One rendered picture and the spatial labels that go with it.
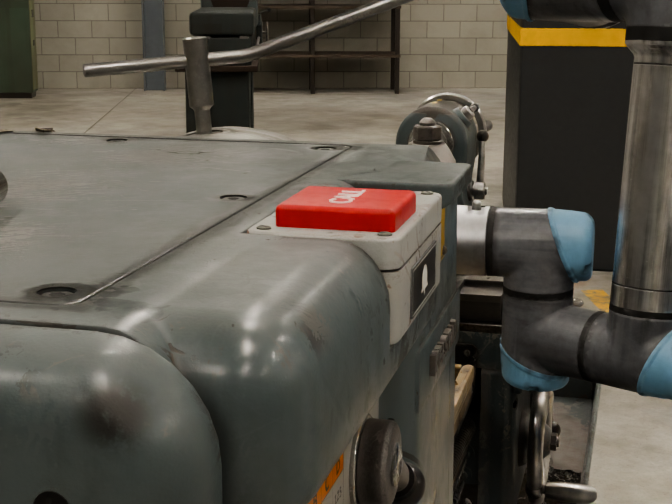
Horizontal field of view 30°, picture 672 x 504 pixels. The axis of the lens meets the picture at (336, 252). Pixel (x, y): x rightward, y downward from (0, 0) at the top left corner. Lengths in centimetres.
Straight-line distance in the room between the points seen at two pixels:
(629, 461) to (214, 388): 334
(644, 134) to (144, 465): 90
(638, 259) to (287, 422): 84
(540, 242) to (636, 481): 236
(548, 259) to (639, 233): 11
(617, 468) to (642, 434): 30
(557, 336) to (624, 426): 272
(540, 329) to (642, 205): 18
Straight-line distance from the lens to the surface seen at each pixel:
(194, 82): 113
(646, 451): 386
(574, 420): 247
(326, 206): 61
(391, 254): 59
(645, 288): 127
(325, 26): 114
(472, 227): 133
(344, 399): 51
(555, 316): 134
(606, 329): 130
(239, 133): 113
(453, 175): 78
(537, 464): 172
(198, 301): 48
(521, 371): 136
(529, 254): 132
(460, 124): 223
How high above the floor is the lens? 138
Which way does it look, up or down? 13 degrees down
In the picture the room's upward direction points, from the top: straight up
